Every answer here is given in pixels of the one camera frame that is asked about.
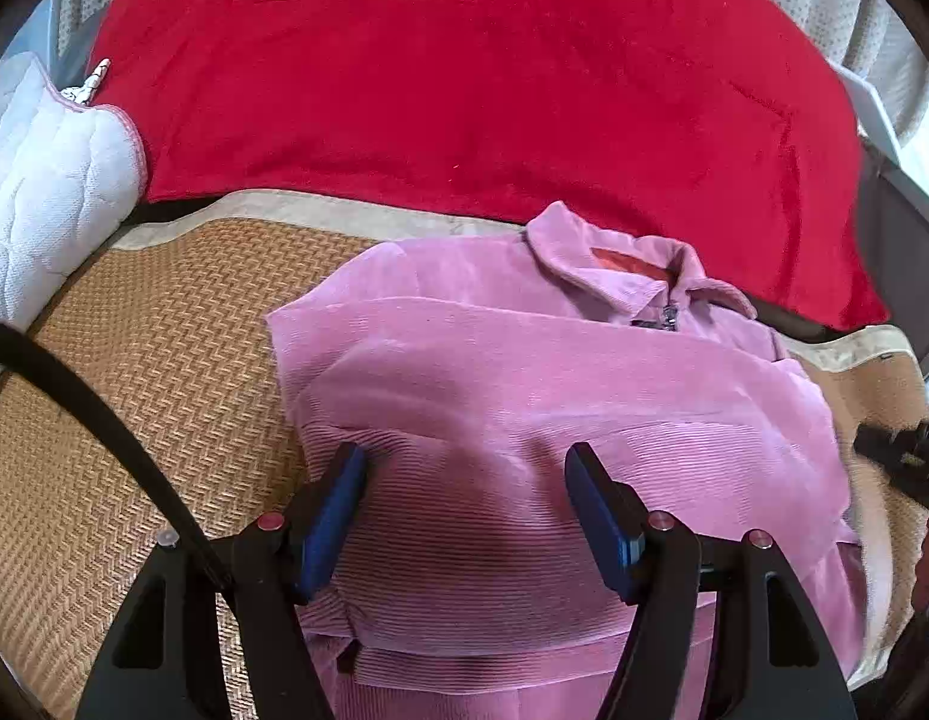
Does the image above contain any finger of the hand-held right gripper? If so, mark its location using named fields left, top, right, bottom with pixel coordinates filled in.
left=854, top=424, right=929, bottom=503

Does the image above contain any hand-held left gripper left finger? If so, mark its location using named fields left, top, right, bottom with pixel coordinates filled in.
left=74, top=442, right=369, bottom=720

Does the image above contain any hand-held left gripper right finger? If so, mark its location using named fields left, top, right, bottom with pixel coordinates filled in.
left=565, top=442, right=859, bottom=720

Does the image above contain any pink corduroy jacket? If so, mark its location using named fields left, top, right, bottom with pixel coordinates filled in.
left=265, top=201, right=870, bottom=720

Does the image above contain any grey bed side panel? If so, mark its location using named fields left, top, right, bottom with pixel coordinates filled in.
left=858, top=165, right=929, bottom=383

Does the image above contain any woven bamboo mat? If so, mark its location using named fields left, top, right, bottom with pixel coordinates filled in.
left=0, top=189, right=929, bottom=720

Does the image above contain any white board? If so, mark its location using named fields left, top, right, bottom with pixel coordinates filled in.
left=831, top=64, right=911, bottom=170

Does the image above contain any white quilted mattress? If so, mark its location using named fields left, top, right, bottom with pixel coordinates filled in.
left=0, top=52, right=146, bottom=383

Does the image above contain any red blanket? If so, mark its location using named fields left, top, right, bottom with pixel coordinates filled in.
left=89, top=0, right=892, bottom=331

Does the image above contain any black cable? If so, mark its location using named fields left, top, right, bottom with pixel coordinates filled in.
left=0, top=317, right=233, bottom=597

